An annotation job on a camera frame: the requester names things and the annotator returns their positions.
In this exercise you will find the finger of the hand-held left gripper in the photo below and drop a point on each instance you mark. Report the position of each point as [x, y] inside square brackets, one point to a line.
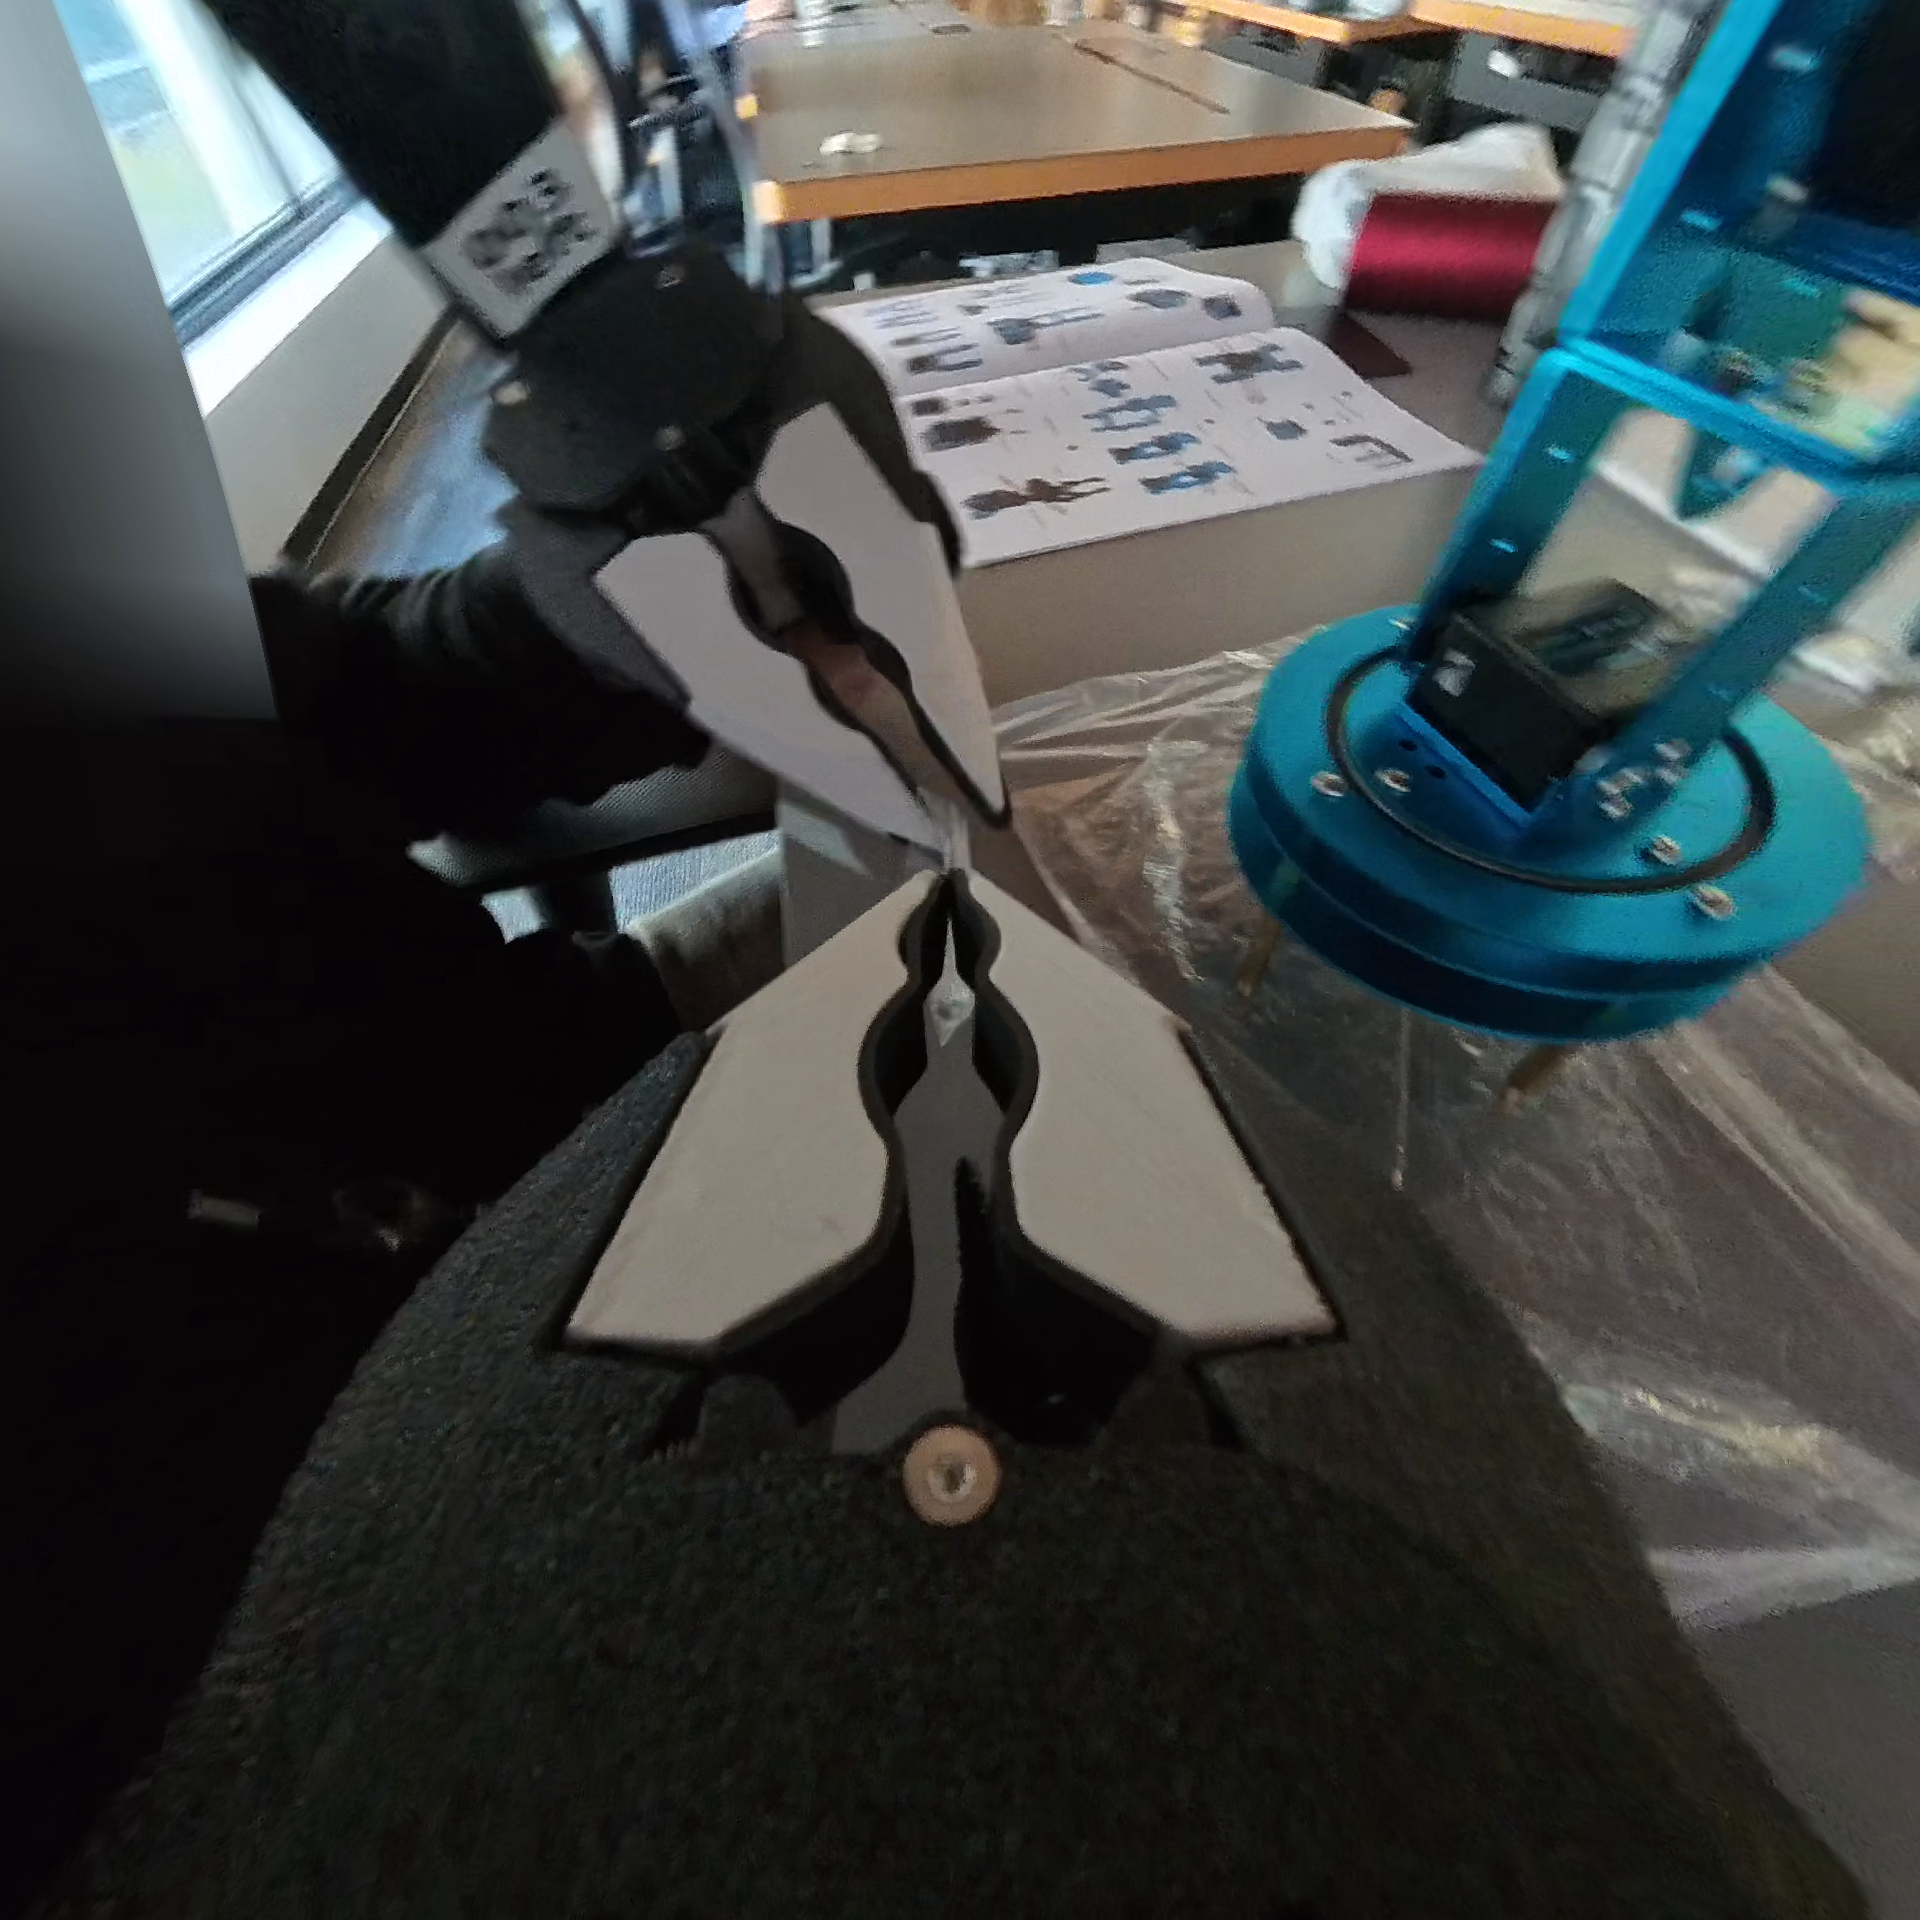
[735, 646]
[885, 571]

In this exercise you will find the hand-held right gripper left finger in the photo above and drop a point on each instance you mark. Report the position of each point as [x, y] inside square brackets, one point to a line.
[750, 1171]

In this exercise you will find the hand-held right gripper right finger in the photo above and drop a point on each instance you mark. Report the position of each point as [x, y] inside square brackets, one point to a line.
[1155, 1202]

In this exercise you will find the clear screw packet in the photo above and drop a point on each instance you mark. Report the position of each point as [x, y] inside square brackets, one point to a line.
[949, 870]

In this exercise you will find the blue toy robot arm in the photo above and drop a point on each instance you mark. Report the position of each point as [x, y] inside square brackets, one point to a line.
[1500, 931]

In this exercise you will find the person's left forearm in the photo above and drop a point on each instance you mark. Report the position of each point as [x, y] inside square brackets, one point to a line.
[452, 704]

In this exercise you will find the wooden office desk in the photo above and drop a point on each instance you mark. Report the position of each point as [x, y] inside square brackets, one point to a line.
[1051, 119]

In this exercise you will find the black office chair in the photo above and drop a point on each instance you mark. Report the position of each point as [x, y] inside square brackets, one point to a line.
[601, 840]

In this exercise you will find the open instruction booklet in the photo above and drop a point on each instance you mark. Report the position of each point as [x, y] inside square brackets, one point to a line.
[1141, 405]

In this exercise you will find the large clear plastic bag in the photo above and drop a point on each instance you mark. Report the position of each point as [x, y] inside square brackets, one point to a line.
[1500, 1276]

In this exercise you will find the person's black clothed torso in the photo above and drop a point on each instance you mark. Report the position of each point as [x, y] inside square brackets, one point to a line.
[226, 1202]

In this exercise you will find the red metal tube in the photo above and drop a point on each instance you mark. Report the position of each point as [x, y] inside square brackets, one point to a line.
[1442, 255]

